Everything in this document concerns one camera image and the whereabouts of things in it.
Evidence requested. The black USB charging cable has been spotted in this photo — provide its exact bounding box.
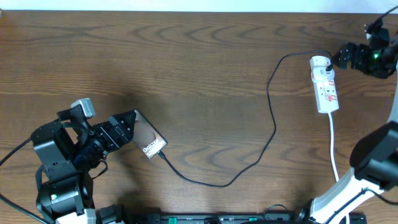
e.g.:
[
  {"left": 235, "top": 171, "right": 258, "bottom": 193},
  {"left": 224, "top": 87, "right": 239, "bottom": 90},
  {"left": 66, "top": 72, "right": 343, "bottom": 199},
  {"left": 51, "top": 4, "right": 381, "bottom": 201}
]
[{"left": 157, "top": 49, "right": 335, "bottom": 189}]

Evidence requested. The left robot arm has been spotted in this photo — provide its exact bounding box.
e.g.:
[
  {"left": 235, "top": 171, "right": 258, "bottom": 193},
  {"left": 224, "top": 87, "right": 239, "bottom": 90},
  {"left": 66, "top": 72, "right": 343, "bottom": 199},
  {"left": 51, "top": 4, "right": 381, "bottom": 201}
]
[{"left": 30, "top": 106, "right": 136, "bottom": 223}]

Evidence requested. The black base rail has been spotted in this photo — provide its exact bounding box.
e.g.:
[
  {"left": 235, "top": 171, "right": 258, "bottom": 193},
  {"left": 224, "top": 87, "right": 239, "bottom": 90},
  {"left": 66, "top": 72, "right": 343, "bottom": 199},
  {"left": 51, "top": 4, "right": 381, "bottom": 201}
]
[{"left": 99, "top": 203, "right": 368, "bottom": 224}]

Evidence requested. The white power strip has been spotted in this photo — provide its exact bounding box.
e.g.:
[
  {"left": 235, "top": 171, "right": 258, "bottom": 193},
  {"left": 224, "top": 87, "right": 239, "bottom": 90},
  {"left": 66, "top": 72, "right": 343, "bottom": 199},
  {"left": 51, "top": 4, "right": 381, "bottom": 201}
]
[{"left": 311, "top": 67, "right": 339, "bottom": 114}]

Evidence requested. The white USB charger adapter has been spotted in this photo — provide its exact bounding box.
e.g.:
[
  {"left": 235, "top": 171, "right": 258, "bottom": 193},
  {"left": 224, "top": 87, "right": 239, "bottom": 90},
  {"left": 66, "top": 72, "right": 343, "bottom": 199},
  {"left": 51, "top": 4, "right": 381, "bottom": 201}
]
[{"left": 310, "top": 55, "right": 331, "bottom": 70}]

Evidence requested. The Samsung Galaxy smartphone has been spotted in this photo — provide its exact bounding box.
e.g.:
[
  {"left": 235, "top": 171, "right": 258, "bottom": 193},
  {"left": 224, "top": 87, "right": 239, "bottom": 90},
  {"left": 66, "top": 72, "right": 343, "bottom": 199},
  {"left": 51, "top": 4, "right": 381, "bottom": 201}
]
[{"left": 132, "top": 109, "right": 168, "bottom": 159}]

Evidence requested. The white power strip cord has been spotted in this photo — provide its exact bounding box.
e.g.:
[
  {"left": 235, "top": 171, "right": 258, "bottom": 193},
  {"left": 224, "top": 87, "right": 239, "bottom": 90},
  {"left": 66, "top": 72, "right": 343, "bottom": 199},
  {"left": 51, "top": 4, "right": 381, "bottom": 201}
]
[{"left": 327, "top": 112, "right": 350, "bottom": 224}]

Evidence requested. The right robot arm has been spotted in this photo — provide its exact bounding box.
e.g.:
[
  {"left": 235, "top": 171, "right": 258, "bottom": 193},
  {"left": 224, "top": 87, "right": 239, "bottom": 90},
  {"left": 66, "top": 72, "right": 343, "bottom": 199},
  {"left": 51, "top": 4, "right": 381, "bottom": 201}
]
[{"left": 301, "top": 43, "right": 397, "bottom": 223}]

